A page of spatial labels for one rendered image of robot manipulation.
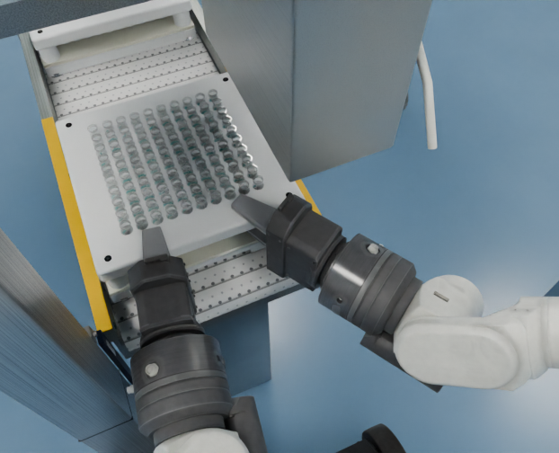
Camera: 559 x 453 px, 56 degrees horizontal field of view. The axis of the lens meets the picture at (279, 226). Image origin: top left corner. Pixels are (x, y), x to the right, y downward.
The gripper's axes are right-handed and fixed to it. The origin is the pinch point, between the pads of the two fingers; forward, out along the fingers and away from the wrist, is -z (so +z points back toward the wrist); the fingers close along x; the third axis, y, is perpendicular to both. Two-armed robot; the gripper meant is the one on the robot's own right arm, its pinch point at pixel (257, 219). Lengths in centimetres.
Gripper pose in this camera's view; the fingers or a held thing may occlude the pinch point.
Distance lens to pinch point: 61.2
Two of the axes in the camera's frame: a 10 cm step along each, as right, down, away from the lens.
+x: -0.1, 5.2, 8.5
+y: 5.6, -7.0, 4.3
